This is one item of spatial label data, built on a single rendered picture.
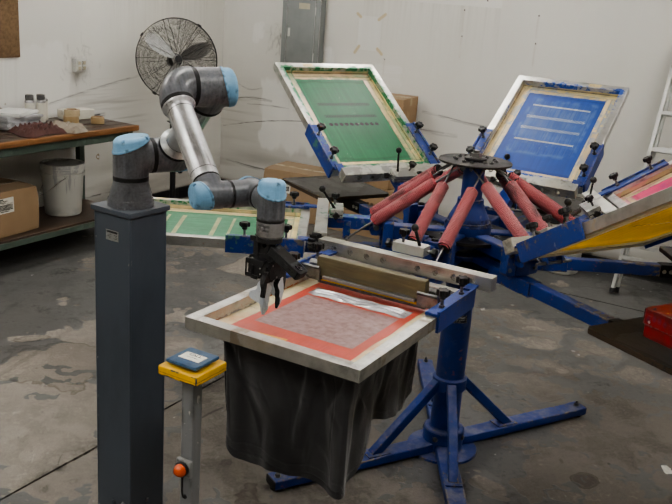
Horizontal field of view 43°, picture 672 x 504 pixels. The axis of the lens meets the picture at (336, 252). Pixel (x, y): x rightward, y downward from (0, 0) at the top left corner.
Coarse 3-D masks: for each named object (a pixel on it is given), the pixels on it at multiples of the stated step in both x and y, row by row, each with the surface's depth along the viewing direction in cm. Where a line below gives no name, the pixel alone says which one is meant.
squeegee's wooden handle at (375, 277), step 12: (324, 264) 292; (336, 264) 290; (348, 264) 287; (360, 264) 286; (336, 276) 291; (348, 276) 288; (360, 276) 286; (372, 276) 283; (384, 276) 281; (396, 276) 279; (408, 276) 277; (384, 288) 282; (396, 288) 280; (408, 288) 277; (420, 288) 275
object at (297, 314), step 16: (336, 288) 293; (272, 304) 274; (288, 304) 275; (304, 304) 276; (320, 304) 277; (336, 304) 278; (240, 320) 259; (256, 320) 260; (272, 320) 261; (288, 320) 262; (304, 320) 263; (320, 320) 264; (288, 336) 250
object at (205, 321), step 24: (216, 312) 257; (216, 336) 245; (240, 336) 241; (264, 336) 240; (408, 336) 247; (288, 360) 234; (312, 360) 230; (336, 360) 228; (360, 360) 229; (384, 360) 235
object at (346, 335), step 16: (384, 304) 281; (400, 304) 282; (336, 320) 264; (352, 320) 265; (368, 320) 266; (384, 320) 267; (400, 320) 268; (304, 336) 251; (320, 336) 251; (336, 336) 252; (352, 336) 253; (368, 336) 254; (384, 336) 255; (336, 352) 241; (352, 352) 242
